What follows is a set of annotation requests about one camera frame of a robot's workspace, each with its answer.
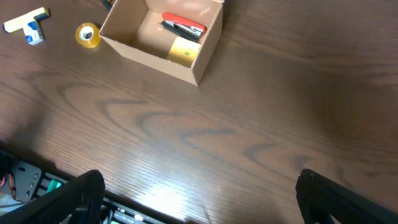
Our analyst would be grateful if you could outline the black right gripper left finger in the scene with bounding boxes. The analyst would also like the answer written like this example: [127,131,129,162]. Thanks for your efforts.
[1,170,105,224]

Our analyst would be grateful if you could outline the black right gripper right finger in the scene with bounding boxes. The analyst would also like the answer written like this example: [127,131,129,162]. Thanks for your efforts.
[295,169,397,224]

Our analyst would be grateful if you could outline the yellow adhesive tape roll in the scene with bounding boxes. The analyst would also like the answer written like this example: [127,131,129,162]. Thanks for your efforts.
[75,22,101,49]

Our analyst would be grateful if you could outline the yellow sticky notepad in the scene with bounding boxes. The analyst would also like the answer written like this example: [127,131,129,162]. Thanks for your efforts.
[166,37,201,67]

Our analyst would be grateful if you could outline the brown cardboard box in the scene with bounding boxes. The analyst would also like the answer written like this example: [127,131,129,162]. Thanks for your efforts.
[99,0,223,85]

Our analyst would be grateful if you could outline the red black stapler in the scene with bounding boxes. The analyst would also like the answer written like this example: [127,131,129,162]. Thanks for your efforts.
[161,12,207,43]

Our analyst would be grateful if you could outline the blue white staples box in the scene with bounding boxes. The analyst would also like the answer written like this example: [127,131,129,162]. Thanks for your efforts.
[22,21,45,45]

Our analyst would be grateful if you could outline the yellow highlighter marker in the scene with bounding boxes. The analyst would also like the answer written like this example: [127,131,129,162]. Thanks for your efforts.
[2,7,50,33]

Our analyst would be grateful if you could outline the black ballpoint pen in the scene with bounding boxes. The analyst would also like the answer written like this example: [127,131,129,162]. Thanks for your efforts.
[100,0,113,11]

